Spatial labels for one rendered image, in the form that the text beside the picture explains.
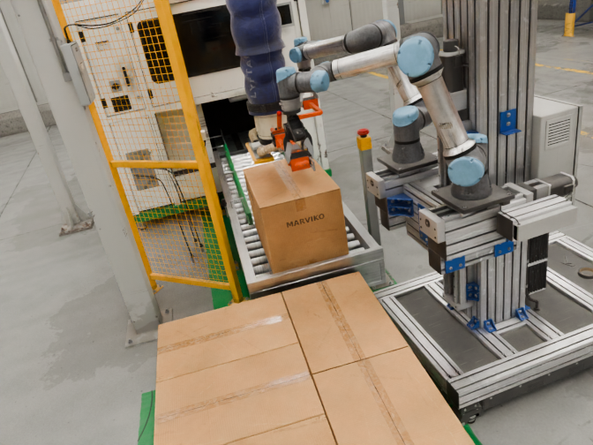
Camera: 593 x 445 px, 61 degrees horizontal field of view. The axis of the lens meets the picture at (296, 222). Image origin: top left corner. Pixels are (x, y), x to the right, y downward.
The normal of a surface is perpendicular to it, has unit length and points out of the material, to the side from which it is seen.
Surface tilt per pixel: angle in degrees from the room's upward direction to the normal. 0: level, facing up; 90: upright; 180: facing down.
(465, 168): 97
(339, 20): 90
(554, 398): 0
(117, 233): 90
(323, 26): 90
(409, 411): 0
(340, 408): 0
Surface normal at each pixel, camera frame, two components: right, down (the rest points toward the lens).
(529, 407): -0.16, -0.88
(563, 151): 0.30, 0.38
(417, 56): -0.44, 0.35
